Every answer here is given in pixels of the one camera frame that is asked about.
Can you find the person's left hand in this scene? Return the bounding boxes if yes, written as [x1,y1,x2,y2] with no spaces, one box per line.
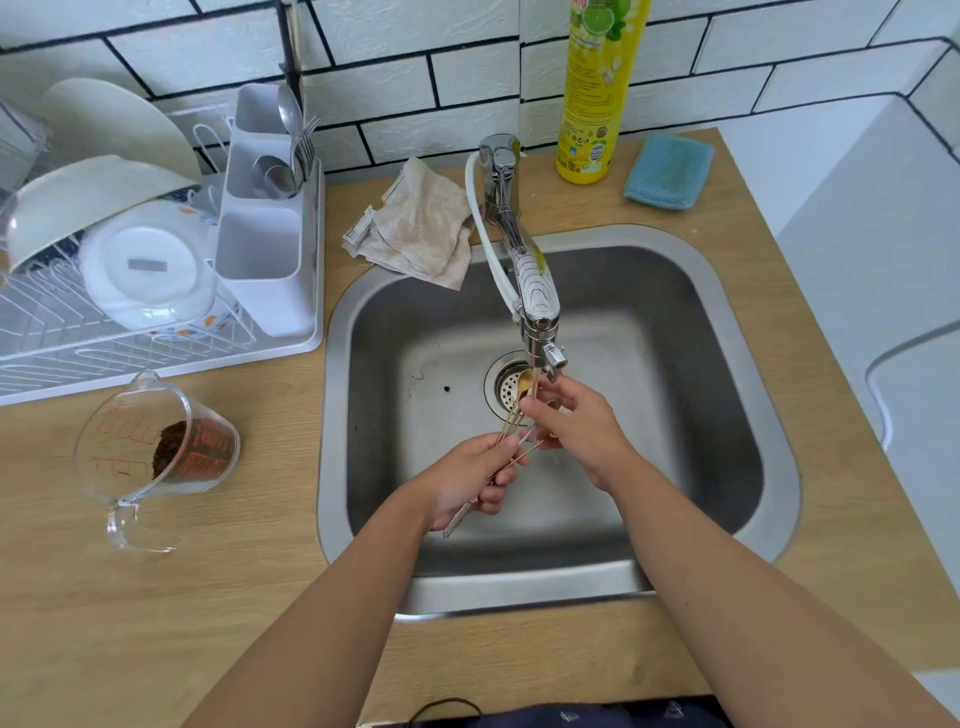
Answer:
[408,431,530,534]

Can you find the person's right hand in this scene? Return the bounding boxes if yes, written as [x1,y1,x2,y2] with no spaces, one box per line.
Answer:
[518,374,643,493]

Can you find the long silver spoon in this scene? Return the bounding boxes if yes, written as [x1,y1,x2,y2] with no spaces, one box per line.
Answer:
[442,416,541,539]

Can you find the person's right forearm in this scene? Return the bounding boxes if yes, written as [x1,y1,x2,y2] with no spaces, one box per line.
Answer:
[611,457,958,728]

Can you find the person's left forearm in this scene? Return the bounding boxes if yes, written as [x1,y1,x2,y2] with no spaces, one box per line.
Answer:
[183,487,433,728]

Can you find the white dish rack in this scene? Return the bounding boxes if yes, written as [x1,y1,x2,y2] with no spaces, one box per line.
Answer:
[0,104,326,406]

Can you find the beige rag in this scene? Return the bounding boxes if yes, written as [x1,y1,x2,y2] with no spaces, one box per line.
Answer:
[342,155,475,292]

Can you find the yellow dish soap bottle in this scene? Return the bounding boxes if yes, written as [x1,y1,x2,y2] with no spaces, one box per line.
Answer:
[556,0,654,185]

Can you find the steel sink drain strainer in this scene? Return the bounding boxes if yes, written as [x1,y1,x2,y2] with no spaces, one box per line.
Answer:
[483,350,560,418]

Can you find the stainless steel sink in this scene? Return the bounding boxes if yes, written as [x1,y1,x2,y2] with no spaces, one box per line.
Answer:
[316,224,802,620]

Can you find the white cutlery holder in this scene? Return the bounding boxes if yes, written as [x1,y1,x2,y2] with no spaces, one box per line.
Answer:
[213,82,320,339]

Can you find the navy patterned shorts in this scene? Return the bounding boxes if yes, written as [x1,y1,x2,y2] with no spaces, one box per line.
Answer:
[374,695,733,728]

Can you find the blue sponge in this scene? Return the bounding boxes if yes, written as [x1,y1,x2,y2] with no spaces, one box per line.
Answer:
[622,134,715,211]

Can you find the chrome faucet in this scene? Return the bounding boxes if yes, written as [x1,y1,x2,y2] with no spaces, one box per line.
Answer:
[478,133,570,384]

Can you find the brown coffee grounds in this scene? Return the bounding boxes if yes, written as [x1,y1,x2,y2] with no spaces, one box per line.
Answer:
[151,419,235,481]

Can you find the clear measuring jug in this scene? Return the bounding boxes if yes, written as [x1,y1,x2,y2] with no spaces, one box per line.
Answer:
[73,371,241,555]

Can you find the steel ladle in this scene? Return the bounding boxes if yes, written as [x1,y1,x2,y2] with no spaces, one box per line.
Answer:
[251,153,300,200]

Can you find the white floral print bowl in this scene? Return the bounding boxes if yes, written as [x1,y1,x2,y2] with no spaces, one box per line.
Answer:
[78,198,223,331]

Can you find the steel fork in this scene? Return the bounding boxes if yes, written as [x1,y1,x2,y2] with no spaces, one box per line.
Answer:
[292,113,324,189]

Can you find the white plate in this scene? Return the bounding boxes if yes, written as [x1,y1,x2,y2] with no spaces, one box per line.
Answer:
[41,77,204,178]

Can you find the white faucet hose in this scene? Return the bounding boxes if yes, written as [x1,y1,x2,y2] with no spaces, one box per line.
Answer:
[464,153,523,316]

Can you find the thin black cord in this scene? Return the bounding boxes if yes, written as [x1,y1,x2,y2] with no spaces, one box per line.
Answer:
[408,697,485,725]

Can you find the grey wall cable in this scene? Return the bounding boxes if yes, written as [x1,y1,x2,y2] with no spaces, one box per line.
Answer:
[866,322,960,451]

